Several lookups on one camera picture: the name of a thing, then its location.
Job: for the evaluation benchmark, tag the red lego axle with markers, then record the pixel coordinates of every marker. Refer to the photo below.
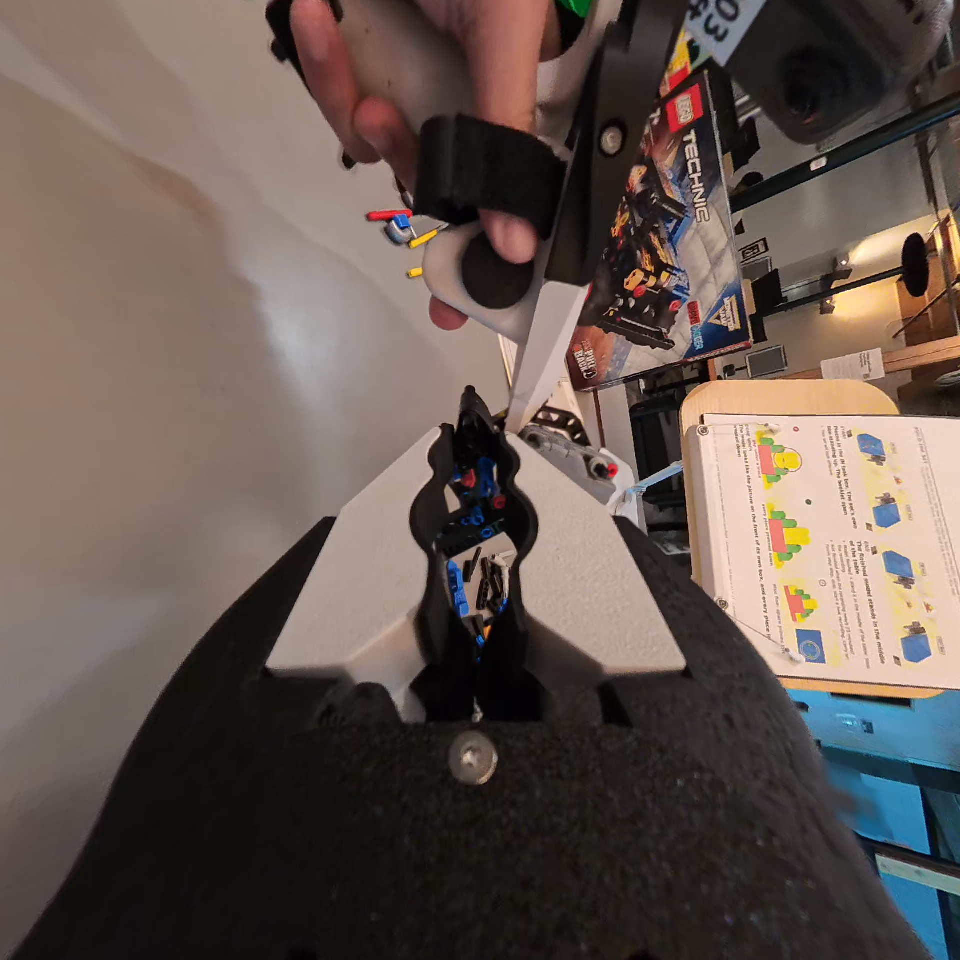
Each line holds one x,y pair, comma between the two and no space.
388,216

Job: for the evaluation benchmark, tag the lego assembly with grey motor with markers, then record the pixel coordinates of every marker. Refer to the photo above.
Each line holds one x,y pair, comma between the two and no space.
471,420

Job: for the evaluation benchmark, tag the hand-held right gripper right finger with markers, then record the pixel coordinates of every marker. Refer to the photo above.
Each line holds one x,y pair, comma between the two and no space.
592,592

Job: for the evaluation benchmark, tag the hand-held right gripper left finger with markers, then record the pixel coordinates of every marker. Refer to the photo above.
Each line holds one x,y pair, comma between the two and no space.
352,592

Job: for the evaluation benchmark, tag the black metal pole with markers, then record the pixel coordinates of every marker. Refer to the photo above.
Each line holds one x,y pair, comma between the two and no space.
847,146

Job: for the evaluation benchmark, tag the illustrated instruction sign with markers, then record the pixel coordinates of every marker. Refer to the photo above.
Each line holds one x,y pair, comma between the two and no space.
825,547

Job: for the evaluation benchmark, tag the blue grey lego connector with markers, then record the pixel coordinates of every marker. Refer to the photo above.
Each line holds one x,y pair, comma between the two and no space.
401,229

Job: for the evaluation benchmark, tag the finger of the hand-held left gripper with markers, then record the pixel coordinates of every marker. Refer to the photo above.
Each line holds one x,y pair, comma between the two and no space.
547,352

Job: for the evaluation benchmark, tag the lego set box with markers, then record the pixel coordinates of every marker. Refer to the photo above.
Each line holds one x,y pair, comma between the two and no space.
675,247

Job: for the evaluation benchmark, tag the blue plastic bin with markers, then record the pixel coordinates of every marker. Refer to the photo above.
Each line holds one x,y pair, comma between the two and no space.
877,787

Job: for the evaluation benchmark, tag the person's left hand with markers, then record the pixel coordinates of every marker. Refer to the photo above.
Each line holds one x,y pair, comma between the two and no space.
322,82

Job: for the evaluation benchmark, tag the long yellow lego axle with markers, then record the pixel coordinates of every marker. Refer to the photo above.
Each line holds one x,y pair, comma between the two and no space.
425,238

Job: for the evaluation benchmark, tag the black disc stand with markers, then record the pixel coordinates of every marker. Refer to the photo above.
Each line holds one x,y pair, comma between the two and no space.
915,262

